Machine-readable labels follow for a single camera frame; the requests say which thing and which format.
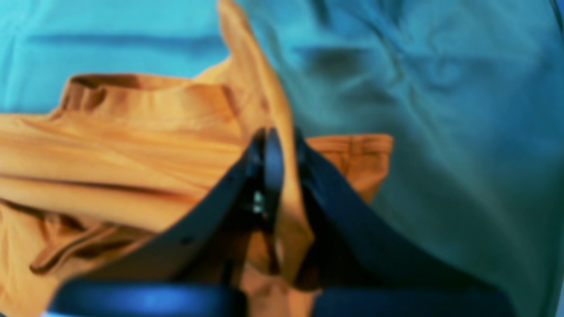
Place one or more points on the orange T-shirt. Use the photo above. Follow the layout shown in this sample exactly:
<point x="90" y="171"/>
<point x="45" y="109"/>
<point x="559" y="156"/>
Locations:
<point x="125" y="156"/>

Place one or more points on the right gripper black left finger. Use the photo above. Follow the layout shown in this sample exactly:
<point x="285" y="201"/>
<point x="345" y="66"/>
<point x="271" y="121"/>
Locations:
<point x="210" y="243"/>

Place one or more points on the green table cloth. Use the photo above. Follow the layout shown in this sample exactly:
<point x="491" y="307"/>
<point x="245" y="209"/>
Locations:
<point x="471" y="92"/>

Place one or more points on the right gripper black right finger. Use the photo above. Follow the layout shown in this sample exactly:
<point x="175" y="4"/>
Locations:
<point x="340" y="175"/>

